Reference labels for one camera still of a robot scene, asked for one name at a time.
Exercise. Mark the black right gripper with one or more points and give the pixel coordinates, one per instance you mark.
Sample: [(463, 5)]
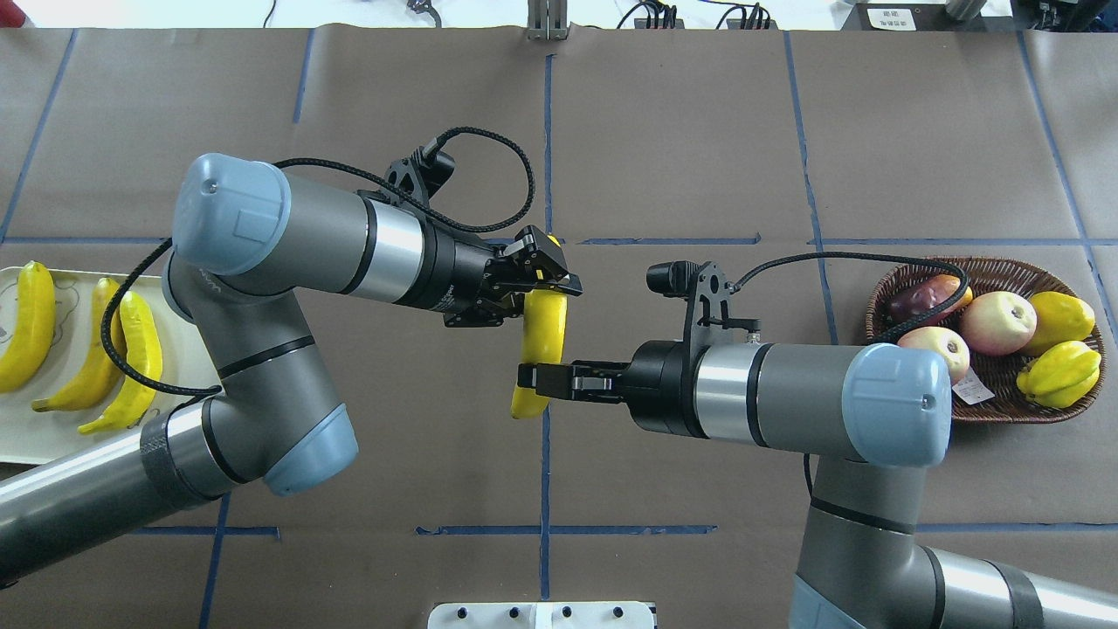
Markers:
[(657, 376)]

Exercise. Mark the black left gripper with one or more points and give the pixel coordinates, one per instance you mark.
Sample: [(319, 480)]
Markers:
[(456, 272)]

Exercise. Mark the yellow banana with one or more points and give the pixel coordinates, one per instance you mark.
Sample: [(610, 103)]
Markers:
[(144, 355), (36, 317), (544, 331), (98, 375)]

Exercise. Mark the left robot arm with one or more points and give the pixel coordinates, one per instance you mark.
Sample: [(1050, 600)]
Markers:
[(245, 235)]

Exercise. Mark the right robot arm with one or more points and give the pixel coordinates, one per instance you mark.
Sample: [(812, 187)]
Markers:
[(877, 417)]

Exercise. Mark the white mounting plate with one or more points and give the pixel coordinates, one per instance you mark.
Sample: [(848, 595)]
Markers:
[(544, 614)]

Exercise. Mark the dark red plum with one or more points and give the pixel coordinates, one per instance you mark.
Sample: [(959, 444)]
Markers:
[(921, 298)]

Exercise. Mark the pale pink apple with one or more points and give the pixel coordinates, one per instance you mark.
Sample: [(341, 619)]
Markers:
[(944, 342)]

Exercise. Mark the white paper label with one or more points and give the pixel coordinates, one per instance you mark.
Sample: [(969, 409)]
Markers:
[(971, 390)]

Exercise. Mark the pale yellow pear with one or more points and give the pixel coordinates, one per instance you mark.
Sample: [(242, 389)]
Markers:
[(998, 323)]

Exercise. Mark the yellow starfruit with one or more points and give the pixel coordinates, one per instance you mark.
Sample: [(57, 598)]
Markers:
[(1061, 376)]

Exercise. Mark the yellow lemon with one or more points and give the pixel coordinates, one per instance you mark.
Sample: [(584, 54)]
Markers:
[(1060, 318)]

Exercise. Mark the cream bear tray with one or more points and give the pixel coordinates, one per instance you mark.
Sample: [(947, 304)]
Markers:
[(35, 437)]

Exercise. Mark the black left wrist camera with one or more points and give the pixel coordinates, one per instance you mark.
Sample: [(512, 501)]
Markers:
[(418, 176)]

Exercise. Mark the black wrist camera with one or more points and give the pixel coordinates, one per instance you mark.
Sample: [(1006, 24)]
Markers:
[(706, 291), (418, 176)]

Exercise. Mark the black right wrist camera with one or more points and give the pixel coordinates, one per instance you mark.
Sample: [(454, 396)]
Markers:
[(706, 291)]

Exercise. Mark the aluminium frame post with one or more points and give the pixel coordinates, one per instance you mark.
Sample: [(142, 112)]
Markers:
[(547, 20)]

